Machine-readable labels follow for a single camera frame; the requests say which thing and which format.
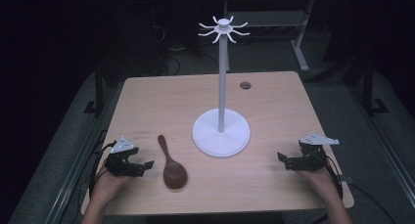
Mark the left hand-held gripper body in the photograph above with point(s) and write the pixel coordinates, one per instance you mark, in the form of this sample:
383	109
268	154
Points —
121	158

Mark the white metal desk frame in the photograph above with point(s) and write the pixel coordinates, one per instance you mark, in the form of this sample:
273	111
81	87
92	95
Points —
301	44

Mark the black metal stand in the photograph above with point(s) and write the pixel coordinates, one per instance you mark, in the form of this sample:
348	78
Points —
370	93
98	93

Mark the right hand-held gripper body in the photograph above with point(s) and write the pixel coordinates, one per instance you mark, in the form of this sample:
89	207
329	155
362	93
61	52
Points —
312	156

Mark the dark round table grommet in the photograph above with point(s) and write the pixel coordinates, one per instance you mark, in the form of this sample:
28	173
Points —
245	85

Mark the person's left hand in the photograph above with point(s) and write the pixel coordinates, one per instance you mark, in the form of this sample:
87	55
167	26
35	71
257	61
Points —
109	186

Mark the person's right hand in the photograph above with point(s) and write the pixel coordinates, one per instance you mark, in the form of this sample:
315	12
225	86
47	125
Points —
318	181

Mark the brown wooden spoon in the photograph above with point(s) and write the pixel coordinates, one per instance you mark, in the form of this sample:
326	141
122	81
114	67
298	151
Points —
173	171

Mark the white hook rack stand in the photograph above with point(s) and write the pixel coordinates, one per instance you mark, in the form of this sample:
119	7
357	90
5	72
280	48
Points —
221	132

